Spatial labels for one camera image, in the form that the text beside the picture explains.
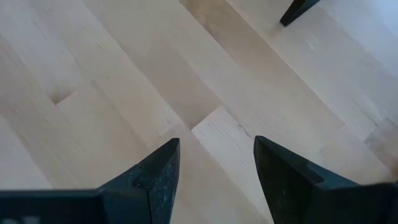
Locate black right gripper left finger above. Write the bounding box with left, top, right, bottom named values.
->
left=0, top=138, right=182, bottom=224

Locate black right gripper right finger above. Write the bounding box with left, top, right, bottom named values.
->
left=252, top=135, right=398, bottom=224

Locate wooden shelf with black frame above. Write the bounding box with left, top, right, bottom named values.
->
left=279, top=0, right=322, bottom=27

